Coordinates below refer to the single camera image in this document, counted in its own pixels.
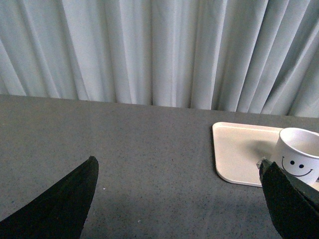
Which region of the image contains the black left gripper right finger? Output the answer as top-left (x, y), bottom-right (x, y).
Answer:
top-left (259, 159), bottom-right (319, 239)

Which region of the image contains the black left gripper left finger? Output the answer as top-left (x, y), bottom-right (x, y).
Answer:
top-left (0, 156), bottom-right (99, 239)

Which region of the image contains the white mug with black handle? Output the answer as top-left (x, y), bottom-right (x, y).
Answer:
top-left (270, 127), bottom-right (319, 185)

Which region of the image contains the beige rectangular plastic tray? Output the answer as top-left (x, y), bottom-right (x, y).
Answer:
top-left (212, 122), bottom-right (319, 190)

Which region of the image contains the light grey pleated curtain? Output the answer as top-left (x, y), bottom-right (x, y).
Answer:
top-left (0, 0), bottom-right (319, 118)

